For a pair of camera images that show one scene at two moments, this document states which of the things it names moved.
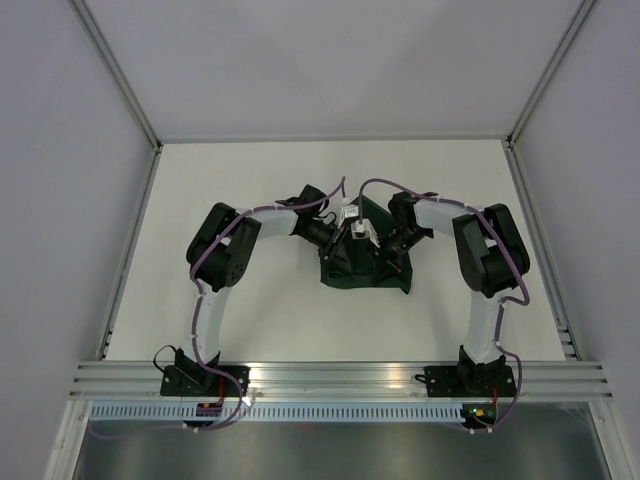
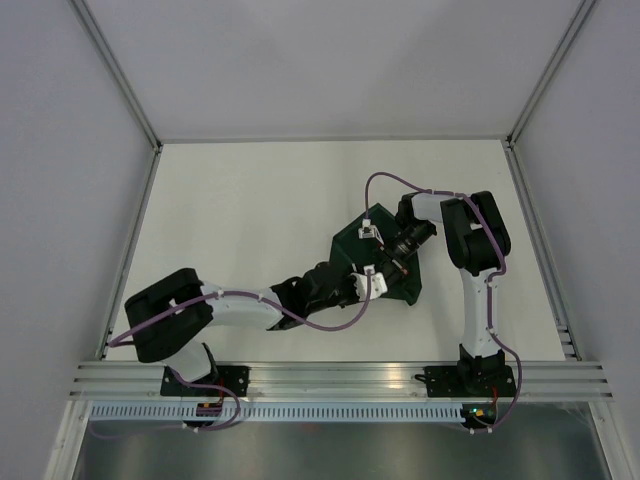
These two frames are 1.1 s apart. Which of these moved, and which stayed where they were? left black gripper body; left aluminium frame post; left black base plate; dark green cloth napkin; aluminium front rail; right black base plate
Moved: left black gripper body; dark green cloth napkin
Stayed: aluminium front rail; left black base plate; right black base plate; left aluminium frame post
